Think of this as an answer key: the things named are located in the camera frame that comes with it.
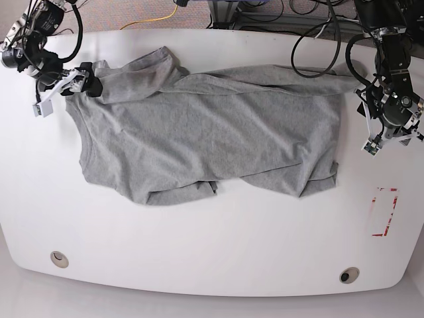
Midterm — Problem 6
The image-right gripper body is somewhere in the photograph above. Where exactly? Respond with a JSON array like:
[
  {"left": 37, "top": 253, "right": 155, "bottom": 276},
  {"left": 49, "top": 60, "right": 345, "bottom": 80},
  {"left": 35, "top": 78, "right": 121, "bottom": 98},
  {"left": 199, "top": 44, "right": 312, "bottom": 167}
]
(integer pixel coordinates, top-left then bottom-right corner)
[{"left": 355, "top": 82, "right": 423, "bottom": 146}]

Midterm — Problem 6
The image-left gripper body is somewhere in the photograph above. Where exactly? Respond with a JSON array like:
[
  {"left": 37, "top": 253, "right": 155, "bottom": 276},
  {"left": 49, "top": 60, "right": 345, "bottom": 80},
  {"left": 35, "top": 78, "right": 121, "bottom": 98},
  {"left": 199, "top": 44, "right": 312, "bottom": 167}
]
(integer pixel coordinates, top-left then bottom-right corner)
[{"left": 35, "top": 62, "right": 95, "bottom": 99}]

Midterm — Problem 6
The grey t-shirt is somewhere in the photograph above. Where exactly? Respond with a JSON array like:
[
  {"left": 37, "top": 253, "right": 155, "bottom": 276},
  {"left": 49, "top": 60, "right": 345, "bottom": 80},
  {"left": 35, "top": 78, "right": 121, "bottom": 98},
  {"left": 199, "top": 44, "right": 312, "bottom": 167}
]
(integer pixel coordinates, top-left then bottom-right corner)
[{"left": 66, "top": 47, "right": 358, "bottom": 205}]

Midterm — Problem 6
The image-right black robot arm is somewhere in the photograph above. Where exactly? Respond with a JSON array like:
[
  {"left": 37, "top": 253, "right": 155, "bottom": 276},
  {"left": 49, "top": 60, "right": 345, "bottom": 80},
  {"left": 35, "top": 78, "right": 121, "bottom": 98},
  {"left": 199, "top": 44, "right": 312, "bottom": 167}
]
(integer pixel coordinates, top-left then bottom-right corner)
[{"left": 345, "top": 1, "right": 423, "bottom": 155}]

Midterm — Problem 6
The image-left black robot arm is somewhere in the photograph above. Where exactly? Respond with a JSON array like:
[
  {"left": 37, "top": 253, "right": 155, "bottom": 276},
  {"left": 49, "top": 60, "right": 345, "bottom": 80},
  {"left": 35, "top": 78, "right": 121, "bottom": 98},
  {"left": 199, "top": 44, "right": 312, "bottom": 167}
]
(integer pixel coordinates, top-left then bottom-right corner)
[{"left": 1, "top": 1, "right": 103, "bottom": 103}]

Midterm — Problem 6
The red tape rectangle marking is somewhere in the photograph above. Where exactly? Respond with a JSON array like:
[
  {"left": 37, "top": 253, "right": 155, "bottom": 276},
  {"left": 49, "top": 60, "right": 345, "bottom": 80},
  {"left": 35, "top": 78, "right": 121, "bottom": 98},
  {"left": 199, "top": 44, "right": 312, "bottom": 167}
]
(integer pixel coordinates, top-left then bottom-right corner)
[{"left": 368, "top": 187, "right": 399, "bottom": 237}]

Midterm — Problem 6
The right table grommet hole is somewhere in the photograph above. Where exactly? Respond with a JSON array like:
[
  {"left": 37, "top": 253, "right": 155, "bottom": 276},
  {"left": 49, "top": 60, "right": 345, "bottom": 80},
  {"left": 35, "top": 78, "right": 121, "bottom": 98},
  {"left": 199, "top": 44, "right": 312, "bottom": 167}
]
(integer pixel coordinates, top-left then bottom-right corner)
[{"left": 339, "top": 267, "right": 360, "bottom": 284}]

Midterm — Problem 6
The table grommet hole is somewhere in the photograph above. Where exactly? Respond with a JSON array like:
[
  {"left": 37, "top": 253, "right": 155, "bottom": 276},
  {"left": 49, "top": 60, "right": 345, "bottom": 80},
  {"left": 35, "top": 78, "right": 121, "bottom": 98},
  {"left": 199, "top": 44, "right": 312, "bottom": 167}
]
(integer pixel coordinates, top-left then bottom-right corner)
[
  {"left": 339, "top": 267, "right": 360, "bottom": 284},
  {"left": 50, "top": 251, "right": 69, "bottom": 268}
]

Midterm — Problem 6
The left table grommet hole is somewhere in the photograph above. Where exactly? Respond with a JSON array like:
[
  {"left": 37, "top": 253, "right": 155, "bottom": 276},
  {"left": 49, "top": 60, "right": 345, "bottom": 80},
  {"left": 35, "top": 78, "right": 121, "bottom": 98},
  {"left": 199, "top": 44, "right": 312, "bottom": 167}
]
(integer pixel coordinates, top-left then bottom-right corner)
[{"left": 50, "top": 251, "right": 69, "bottom": 268}]

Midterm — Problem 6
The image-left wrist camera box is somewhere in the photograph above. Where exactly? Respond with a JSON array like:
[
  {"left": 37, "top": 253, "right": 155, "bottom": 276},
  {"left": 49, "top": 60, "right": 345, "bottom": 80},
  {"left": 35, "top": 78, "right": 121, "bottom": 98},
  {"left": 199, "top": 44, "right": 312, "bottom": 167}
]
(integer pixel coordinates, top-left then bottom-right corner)
[{"left": 32, "top": 100, "right": 53, "bottom": 117}]

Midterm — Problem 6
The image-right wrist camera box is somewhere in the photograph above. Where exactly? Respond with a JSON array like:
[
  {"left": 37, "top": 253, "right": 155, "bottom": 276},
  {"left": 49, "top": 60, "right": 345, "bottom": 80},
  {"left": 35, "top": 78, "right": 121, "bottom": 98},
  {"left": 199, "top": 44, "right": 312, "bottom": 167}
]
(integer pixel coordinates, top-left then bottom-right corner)
[{"left": 362, "top": 140, "right": 380, "bottom": 156}]

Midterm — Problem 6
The white cable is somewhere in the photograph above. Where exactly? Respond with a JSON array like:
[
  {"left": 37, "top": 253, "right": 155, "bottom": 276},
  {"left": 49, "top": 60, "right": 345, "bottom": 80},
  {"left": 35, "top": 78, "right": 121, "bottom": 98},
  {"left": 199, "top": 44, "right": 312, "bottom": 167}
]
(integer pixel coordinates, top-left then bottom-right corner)
[{"left": 313, "top": 15, "right": 332, "bottom": 39}]

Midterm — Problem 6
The yellow cable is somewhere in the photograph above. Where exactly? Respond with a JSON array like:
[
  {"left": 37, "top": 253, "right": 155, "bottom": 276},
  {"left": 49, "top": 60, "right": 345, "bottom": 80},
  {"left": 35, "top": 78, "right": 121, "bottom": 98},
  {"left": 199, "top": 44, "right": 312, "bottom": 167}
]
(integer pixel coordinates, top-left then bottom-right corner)
[{"left": 119, "top": 7, "right": 178, "bottom": 30}]

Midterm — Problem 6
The aluminium frame stand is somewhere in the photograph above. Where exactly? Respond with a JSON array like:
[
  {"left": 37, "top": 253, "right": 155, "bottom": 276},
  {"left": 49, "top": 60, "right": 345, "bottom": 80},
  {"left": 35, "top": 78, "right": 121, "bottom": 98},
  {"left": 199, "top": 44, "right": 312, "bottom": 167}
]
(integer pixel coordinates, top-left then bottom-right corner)
[{"left": 207, "top": 0, "right": 398, "bottom": 52}]

